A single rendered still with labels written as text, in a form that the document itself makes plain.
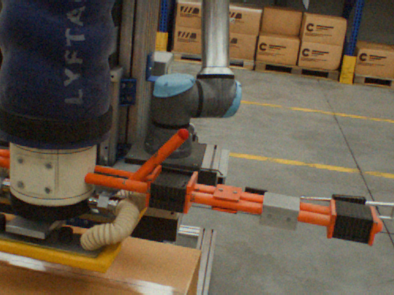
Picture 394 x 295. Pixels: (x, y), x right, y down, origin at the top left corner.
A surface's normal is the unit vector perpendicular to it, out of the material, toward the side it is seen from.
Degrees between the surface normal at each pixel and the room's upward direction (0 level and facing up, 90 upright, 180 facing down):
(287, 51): 91
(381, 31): 90
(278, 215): 90
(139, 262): 0
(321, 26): 88
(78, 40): 79
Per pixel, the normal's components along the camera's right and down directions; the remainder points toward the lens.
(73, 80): 0.65, 0.04
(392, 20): -0.10, 0.33
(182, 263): 0.11, -0.93
